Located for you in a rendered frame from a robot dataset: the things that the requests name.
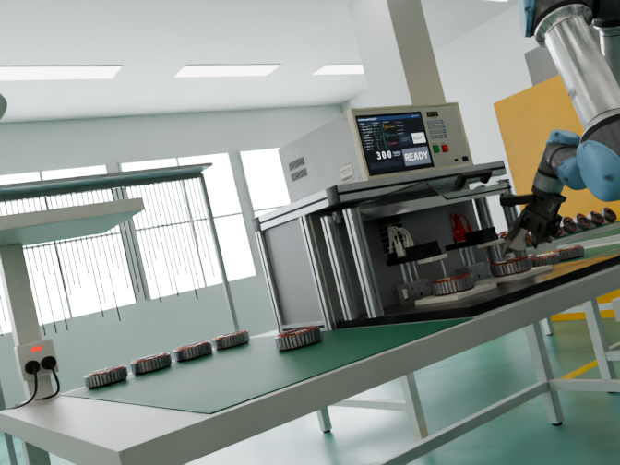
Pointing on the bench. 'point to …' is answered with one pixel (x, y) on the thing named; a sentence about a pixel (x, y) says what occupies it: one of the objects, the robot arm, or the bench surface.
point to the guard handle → (473, 176)
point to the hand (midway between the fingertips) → (517, 252)
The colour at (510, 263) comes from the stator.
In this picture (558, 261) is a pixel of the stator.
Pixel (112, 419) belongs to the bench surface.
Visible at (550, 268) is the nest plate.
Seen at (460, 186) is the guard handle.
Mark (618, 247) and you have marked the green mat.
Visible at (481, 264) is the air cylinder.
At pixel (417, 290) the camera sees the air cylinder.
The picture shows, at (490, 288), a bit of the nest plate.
